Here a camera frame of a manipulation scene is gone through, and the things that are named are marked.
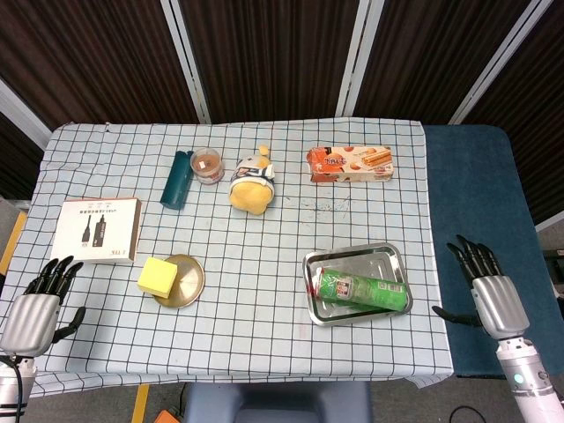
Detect round metal dish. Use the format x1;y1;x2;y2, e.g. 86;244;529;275
152;254;206;308

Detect black box device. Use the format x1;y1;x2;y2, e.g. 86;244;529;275
541;249;564;277

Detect orange biscuit box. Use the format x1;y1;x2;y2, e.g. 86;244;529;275
307;145;395;184

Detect yellow foam block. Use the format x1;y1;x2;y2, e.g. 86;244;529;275
137;257;179;299

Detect yellow floor tape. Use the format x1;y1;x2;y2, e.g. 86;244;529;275
0;211;27;274
131;383;151;423

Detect clear jar brown contents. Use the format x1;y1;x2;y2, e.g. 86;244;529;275
189;148;226;186

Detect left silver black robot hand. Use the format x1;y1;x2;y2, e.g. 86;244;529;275
0;255;87;358

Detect yellow plush toy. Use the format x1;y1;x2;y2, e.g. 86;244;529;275
228;144;277;216

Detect green chip can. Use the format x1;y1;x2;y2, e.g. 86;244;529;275
315;266;409;313

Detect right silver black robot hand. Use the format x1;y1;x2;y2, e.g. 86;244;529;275
431;234;532;341

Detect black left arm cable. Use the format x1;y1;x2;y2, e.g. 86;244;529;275
0;356;23;419

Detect teal plastic container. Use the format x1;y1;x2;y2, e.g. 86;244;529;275
160;150;194;212

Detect rectangular steel tray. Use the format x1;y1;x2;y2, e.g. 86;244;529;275
302;242;414;327

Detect white partition frame post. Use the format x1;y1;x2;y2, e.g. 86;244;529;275
338;0;384;118
0;77;52;137
159;0;212;124
449;0;554;124
535;211;564;233

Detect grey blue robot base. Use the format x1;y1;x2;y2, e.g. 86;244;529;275
183;382;371;423

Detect white cable product box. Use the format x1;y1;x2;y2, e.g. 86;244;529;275
49;197;143;265

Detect white checkered tablecloth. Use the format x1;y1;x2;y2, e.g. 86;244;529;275
0;121;455;397

